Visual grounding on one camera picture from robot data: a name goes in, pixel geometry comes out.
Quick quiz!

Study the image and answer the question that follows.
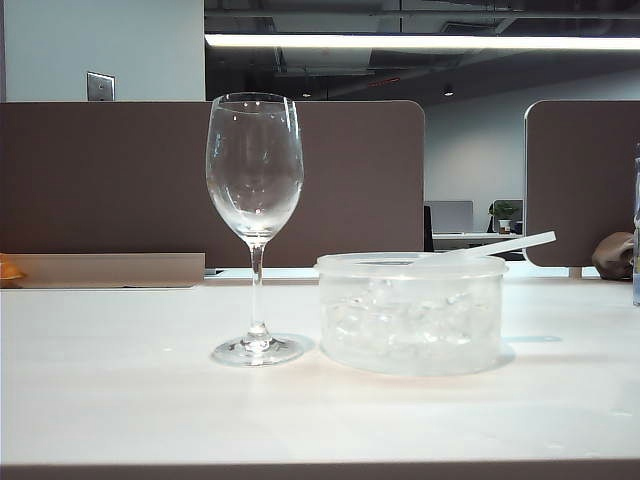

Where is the grey computer monitor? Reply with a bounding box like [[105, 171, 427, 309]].
[[425, 200, 474, 235]]

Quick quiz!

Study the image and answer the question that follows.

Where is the wide brown desk partition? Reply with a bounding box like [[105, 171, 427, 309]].
[[0, 99, 427, 269]]

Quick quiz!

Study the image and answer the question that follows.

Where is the white office desk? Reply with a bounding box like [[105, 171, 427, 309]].
[[432, 231, 525, 261]]

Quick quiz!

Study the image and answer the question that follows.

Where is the clear stemmed wine glass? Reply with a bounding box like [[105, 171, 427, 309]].
[[205, 92, 306, 368]]

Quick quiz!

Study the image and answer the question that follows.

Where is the heap of clear ice cubes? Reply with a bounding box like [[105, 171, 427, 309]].
[[327, 292, 481, 352]]

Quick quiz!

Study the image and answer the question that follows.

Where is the metal wall plate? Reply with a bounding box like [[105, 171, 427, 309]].
[[86, 71, 117, 103]]

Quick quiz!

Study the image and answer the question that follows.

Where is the round translucent plastic container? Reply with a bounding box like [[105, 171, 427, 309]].
[[313, 251, 510, 377]]

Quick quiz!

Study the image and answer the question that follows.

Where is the brown partition with white edge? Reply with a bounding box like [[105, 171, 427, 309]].
[[523, 98, 640, 269]]

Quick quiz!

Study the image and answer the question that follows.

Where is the brown crumpled bag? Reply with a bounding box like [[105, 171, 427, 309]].
[[591, 231, 637, 281]]

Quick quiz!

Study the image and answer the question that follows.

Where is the translucent white ice shovel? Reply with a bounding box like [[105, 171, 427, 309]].
[[407, 230, 558, 274]]

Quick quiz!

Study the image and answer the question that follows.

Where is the small green potted plant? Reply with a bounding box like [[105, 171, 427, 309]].
[[488, 200, 521, 235]]

